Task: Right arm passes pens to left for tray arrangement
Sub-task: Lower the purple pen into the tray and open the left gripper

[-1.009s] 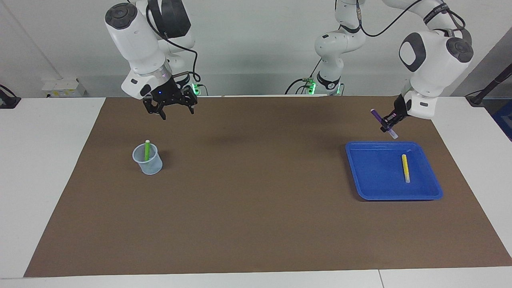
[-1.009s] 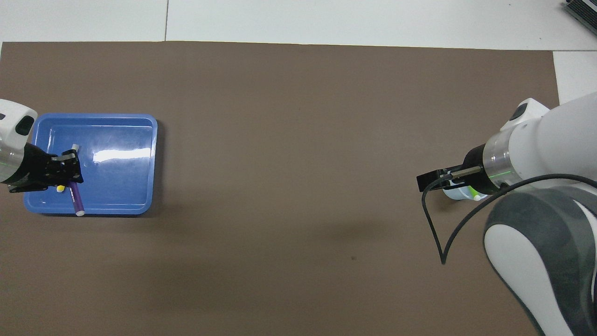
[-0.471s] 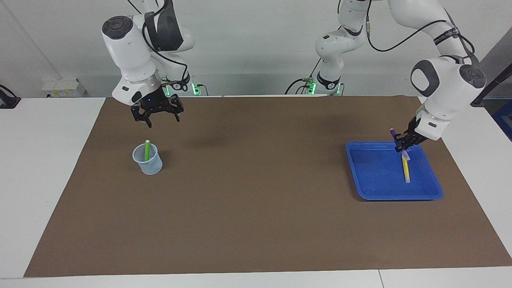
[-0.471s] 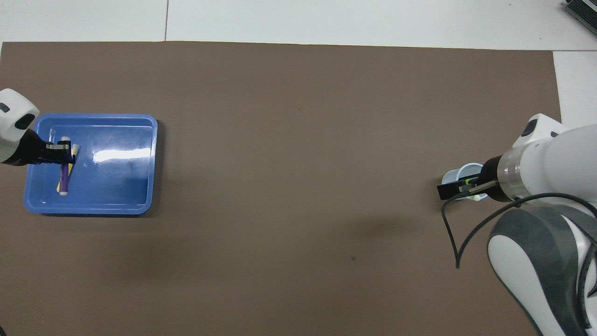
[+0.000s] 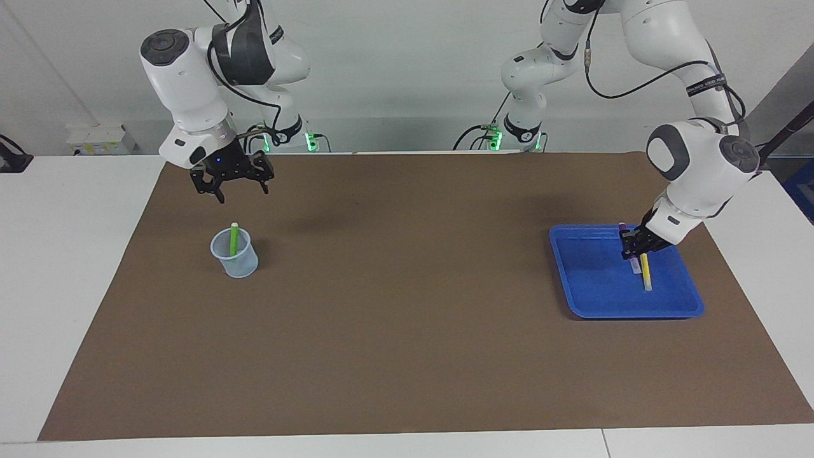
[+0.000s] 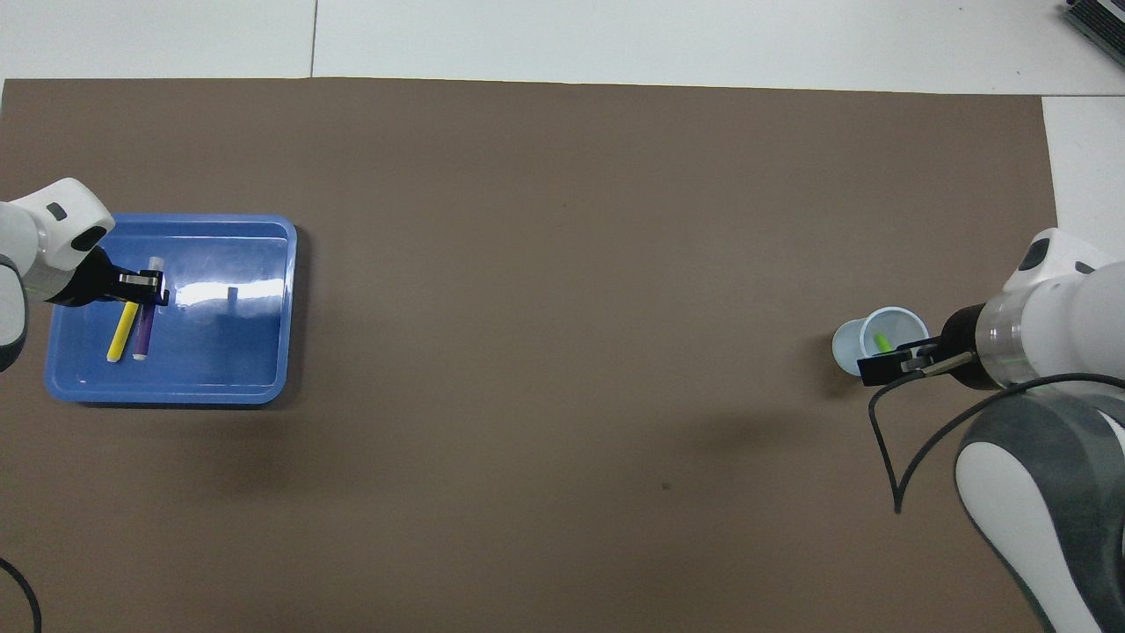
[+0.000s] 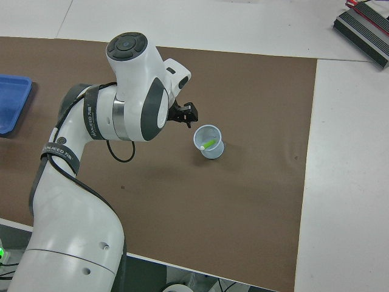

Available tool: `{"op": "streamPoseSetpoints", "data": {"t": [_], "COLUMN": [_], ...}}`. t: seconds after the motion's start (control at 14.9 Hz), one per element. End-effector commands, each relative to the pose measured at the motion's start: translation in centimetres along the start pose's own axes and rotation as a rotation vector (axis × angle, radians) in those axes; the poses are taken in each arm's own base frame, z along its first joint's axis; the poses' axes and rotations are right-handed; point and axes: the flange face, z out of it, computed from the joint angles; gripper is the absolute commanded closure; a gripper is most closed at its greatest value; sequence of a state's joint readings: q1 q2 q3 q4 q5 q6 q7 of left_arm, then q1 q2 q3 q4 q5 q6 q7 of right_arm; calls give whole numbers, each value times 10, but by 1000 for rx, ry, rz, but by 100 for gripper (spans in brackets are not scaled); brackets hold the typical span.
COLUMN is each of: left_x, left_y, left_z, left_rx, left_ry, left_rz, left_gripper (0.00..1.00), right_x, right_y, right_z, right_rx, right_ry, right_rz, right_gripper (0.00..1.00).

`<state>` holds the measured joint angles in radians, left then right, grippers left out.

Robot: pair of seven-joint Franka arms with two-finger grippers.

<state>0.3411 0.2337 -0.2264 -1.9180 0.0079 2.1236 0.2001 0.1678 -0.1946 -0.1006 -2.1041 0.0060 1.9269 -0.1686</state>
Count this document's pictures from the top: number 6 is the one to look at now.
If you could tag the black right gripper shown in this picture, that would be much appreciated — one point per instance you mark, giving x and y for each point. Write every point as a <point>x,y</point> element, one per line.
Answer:
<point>967,352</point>

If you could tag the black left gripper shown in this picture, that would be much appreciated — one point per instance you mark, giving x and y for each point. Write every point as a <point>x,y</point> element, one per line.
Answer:
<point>88,286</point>

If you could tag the purple pen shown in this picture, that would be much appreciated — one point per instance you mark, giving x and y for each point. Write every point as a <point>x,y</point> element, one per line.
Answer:
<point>143,330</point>

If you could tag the yellow pen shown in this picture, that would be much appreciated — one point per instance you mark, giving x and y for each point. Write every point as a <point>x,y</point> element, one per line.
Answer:
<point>121,334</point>

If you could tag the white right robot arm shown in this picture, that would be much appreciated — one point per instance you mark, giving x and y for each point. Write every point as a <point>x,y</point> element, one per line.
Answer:
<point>1055,457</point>

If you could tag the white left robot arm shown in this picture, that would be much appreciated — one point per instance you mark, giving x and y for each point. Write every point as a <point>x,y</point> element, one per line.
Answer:
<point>44,229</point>

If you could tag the blue plastic tray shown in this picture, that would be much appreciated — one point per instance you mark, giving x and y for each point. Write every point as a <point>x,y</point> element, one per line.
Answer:
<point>228,352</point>

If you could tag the green pen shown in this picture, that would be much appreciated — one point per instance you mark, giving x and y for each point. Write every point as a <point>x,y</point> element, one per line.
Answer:
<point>881,341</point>

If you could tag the clear plastic cup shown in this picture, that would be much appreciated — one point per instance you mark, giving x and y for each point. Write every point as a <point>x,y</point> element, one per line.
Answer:
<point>848,352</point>

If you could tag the brown table mat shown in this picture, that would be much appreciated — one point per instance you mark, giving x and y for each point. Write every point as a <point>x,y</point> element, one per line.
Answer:
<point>562,264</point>

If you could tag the grey ribbed device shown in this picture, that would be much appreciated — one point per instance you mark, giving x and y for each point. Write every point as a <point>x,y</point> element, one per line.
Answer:
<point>1099,22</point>

